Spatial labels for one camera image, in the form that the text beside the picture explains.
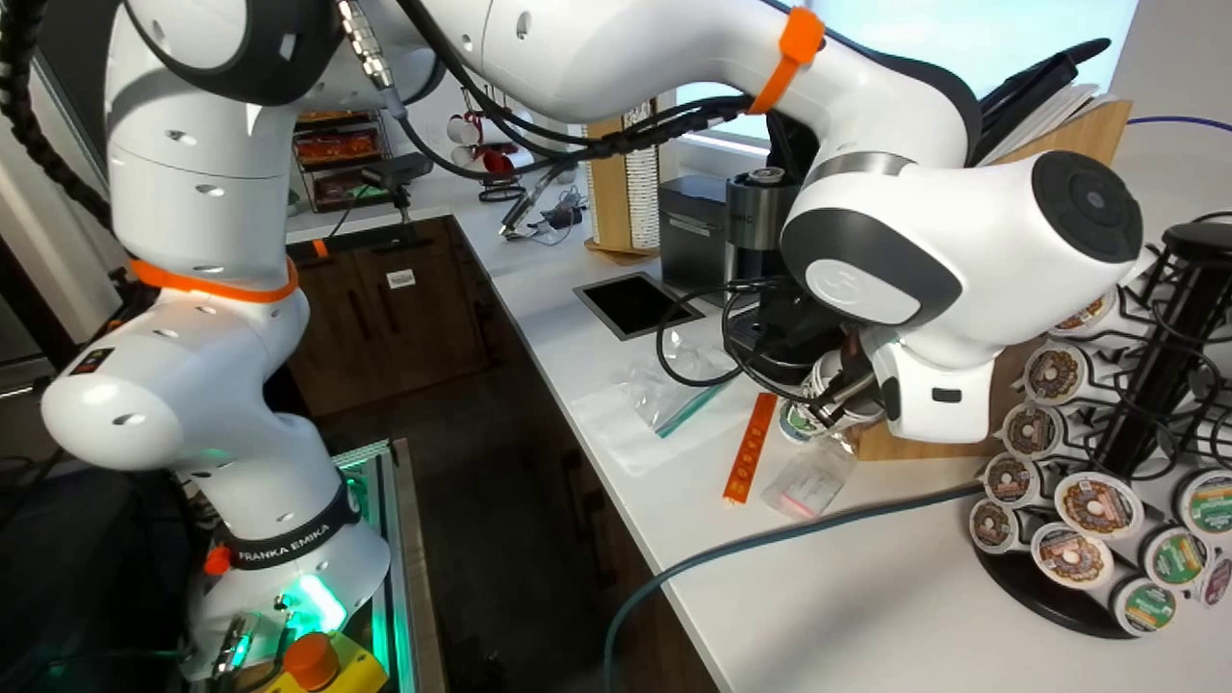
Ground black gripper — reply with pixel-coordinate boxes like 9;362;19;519
808;342;902;425

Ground patterned paper cup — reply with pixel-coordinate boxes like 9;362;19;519
777;400;826;447

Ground clear zip plastic bag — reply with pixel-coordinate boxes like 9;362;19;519
634;375;743;443

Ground brown lid coffee pod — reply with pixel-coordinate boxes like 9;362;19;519
1028;519;1116;599
979;451;1038;510
1023;342;1089;405
1052;469;1148;550
1002;400;1062;463
961;497;1019;555
1052;292;1120;338

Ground black silver coffee machine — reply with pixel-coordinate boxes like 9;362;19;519
721;161;852;378

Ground stainless steel bin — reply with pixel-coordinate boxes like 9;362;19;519
657;170;743;300

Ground black recessed counter tray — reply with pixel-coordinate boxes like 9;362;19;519
571;271;706;342

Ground black coffee pod carousel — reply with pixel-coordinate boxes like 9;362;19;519
961;211;1232;644

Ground wooden condiment organizer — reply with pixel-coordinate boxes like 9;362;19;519
852;92;1137;463

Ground black plastic cutlery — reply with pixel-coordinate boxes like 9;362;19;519
965;34;1116;167

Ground green lid coffee pod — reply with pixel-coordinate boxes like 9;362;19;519
1173;466;1232;545
1114;573;1184;644
1137;523;1211;595

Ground red white packages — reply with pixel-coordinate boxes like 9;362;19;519
443;108;514;178

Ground brown wooden cabinet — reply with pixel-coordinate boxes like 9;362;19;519
253;211;520;415

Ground snack shelf rack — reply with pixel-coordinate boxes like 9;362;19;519
286;108;394;217

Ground yellow orange emergency button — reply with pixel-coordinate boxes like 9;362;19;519
268;633;387;693

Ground black power cable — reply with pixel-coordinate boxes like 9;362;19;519
598;479;987;693

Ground robot pedestal with green light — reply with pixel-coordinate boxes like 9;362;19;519
177;434;445;693

